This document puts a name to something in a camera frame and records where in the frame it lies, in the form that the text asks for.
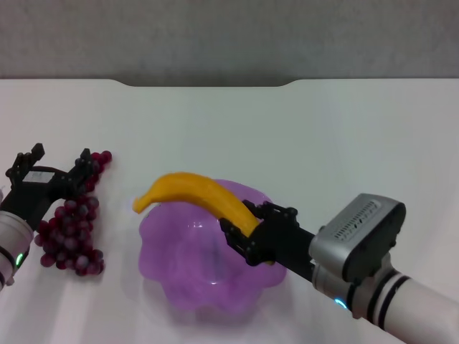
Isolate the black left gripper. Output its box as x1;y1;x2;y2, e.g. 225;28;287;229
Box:
0;142;96;231

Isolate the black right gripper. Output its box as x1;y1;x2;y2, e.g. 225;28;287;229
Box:
218;199;317;285

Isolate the yellow banana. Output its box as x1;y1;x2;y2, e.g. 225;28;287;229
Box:
132;172;276;267

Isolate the dark red grape bunch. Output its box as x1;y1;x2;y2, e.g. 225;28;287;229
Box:
35;150;113;277

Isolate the purple wavy plastic bowl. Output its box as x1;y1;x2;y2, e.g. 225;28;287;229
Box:
138;178;293;316

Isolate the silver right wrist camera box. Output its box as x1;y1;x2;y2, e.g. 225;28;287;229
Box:
308;193;407;286

